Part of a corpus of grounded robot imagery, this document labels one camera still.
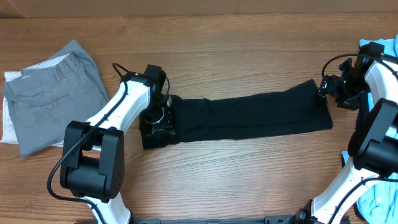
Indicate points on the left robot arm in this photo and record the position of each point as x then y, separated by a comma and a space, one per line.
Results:
92, 166

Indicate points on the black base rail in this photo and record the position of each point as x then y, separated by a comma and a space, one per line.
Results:
283, 219

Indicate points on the grey folded trousers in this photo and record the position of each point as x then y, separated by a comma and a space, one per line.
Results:
80, 80

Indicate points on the black garment with blue trim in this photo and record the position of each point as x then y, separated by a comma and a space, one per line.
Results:
366, 104

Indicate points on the light blue garment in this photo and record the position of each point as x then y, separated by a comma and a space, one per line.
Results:
379, 203

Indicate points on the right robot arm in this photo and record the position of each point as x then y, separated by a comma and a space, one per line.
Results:
368, 84

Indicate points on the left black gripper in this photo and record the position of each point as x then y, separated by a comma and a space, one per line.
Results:
169, 123

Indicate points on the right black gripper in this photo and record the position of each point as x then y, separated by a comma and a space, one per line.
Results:
329, 87

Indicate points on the black polo shirt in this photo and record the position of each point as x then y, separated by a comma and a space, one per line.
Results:
293, 111

